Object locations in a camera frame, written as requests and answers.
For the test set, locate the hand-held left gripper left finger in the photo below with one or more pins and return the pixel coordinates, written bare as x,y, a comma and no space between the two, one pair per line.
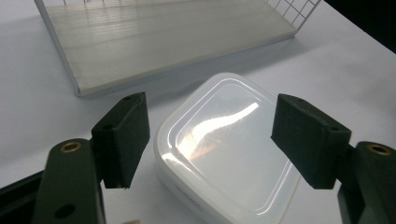
118,140

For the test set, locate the white plastic lidded box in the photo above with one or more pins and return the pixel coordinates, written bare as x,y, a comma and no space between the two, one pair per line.
227,146

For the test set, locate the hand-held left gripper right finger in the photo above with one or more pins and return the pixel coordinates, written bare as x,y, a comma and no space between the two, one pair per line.
314,140

